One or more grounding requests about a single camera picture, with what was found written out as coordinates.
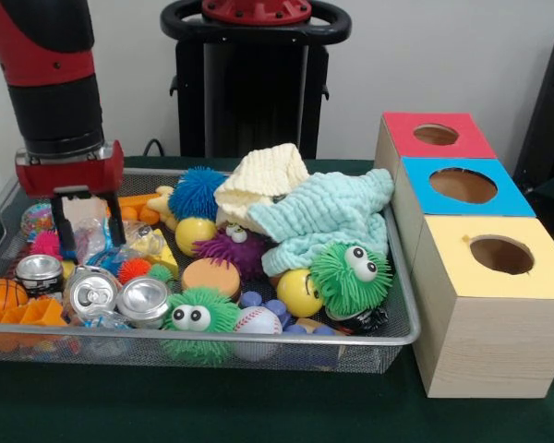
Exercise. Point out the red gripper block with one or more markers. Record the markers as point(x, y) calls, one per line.
point(74, 175)

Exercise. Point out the cream waffle cloth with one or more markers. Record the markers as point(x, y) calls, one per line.
point(263, 175)

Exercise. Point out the mint waffle cloth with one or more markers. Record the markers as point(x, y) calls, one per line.
point(323, 212)

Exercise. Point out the green spiky ball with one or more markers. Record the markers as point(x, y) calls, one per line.
point(346, 286)

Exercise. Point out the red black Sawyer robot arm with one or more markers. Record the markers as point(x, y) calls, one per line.
point(51, 69)

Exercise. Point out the wooden box with three holes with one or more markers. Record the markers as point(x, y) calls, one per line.
point(489, 341)

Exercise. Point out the plain wooden cube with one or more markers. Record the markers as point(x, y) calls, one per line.
point(85, 210)

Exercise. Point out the silver drink can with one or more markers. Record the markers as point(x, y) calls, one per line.
point(143, 300)

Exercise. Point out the blue spiky ball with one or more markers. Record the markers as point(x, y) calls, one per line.
point(196, 191)

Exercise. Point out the orange toy basketball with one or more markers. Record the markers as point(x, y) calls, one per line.
point(2, 295)

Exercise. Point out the green spiky toy with eyes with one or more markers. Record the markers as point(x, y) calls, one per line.
point(212, 307)

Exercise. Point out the purple spiky toy with eyes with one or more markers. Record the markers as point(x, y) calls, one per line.
point(240, 254)

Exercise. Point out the white toy baseball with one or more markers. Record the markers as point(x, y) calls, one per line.
point(257, 320)

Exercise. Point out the yellow smiley ball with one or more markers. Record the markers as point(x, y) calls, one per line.
point(293, 293)

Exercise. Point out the black upright panel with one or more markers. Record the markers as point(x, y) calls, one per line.
point(547, 106)

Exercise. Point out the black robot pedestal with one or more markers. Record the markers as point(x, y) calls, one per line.
point(254, 92)

